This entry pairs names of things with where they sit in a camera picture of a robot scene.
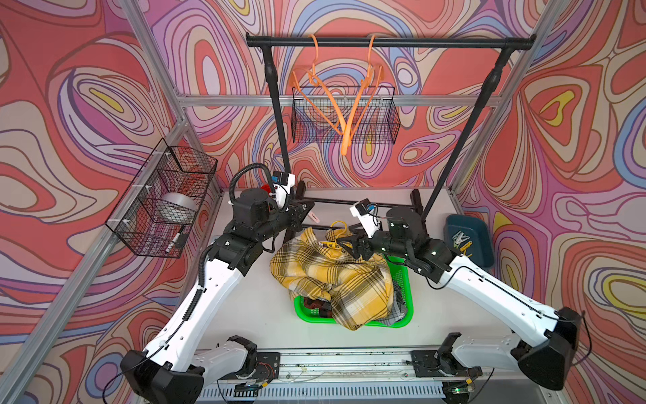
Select green plastic basket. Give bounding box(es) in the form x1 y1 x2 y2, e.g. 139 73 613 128
294 257 414 331

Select grey tape roll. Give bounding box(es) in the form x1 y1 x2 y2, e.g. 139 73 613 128
155 192 198 225

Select yellow plaid shirt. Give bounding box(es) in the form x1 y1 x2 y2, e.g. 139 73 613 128
270 227 385 299

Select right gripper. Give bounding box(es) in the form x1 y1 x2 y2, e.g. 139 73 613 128
335 222 410 261

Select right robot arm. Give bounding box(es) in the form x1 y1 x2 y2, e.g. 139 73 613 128
338 200 585 391

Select black wire basket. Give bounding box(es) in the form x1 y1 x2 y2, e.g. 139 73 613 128
105 139 218 259

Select pink clothespin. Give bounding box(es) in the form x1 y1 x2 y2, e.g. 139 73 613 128
308 211 321 224

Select orange hanger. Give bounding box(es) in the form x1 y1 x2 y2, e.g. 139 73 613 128
292 35 357 145
341 35 384 156

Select black clothes rack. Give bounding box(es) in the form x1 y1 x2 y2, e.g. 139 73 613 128
246 33 537 220

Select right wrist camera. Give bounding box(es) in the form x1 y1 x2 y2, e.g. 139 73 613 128
350 199 382 238

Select yellow clothespin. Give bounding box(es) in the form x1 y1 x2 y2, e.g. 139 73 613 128
459 240 474 254

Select grey plaid shirt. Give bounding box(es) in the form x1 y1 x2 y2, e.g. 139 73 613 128
377 281 408 327

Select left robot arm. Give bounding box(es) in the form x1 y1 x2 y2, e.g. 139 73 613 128
120 189 315 403

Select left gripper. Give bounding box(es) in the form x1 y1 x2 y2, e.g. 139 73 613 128
252 199 312 245

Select small wire basket on rack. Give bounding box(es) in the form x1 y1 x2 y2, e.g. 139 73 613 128
291 83 400 144

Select dark teal tray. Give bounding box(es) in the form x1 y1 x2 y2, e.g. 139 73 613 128
444 214 495 270

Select yellow hanger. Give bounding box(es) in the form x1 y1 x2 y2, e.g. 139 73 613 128
321 221 353 250

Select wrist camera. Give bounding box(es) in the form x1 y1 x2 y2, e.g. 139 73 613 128
350 199 382 238
272 171 296 206

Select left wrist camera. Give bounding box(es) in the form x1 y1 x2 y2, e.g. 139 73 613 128
272 171 296 206

